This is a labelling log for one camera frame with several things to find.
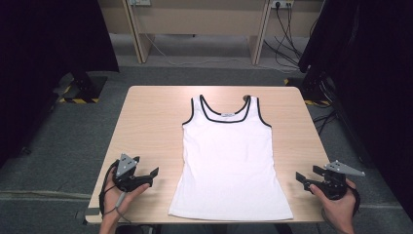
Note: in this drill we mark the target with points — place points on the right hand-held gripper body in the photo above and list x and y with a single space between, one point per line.
336 187

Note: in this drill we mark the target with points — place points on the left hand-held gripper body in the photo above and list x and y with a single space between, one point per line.
125 167

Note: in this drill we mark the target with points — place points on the white tank top black trim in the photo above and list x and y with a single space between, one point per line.
227 156

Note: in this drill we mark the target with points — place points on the person's right hand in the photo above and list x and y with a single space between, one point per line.
339 211

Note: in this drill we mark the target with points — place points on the person's left hand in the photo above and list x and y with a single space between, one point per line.
112 201

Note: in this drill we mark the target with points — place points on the black metal stand base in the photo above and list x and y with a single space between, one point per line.
86 87
311 89

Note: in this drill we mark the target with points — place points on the black curtain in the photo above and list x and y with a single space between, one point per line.
373 81
48 48

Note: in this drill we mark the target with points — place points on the white socket with black plugs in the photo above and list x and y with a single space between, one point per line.
282 3

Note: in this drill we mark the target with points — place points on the grey table corner bracket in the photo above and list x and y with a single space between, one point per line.
91 212

